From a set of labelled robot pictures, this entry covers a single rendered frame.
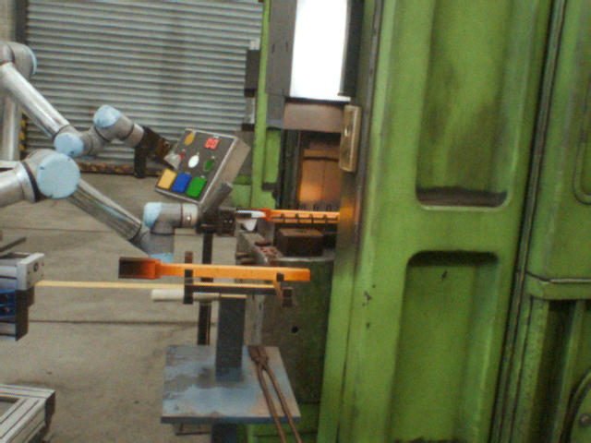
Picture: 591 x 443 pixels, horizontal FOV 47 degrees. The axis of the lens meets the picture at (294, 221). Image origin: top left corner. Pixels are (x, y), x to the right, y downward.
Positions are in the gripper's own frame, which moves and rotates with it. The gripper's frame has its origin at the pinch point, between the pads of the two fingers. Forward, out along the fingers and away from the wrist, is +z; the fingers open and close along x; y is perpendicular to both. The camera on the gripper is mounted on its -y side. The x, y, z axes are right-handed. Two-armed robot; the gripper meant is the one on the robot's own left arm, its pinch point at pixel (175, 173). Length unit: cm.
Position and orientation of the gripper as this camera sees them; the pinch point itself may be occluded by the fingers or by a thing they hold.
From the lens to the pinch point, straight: 244.5
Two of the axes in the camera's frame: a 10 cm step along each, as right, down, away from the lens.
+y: 4.9, -8.6, 1.3
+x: -6.3, -2.5, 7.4
